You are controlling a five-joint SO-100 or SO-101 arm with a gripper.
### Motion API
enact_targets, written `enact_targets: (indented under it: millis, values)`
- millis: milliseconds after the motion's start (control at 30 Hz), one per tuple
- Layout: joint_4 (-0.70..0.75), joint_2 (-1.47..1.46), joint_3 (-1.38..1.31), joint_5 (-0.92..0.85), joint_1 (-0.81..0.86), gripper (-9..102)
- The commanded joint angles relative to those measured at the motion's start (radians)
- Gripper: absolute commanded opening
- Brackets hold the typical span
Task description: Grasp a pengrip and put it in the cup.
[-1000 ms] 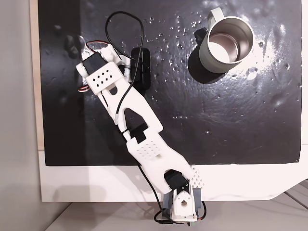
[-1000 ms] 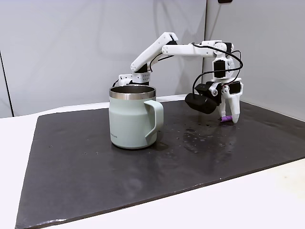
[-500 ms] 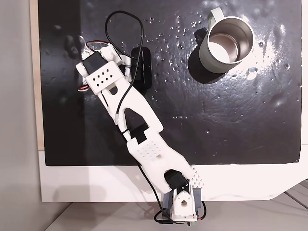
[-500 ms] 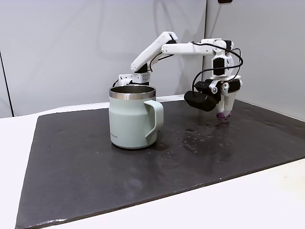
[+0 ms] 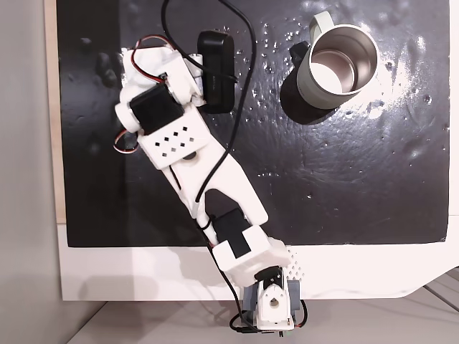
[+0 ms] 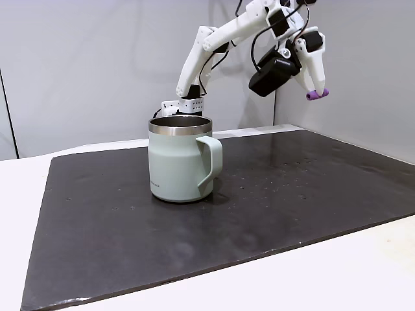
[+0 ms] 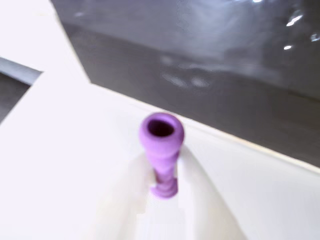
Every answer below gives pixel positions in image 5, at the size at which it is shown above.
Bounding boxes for mint green steel mug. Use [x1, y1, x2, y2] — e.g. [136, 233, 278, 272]
[293, 11, 380, 111]

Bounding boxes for white base board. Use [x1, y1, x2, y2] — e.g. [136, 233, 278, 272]
[44, 0, 459, 302]

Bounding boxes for black table mat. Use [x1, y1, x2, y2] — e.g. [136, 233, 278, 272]
[56, 0, 451, 249]

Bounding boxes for black oval camera box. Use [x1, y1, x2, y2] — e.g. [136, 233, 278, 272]
[197, 31, 238, 115]

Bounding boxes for black camera cable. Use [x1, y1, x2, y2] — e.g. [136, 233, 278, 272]
[160, 0, 260, 333]

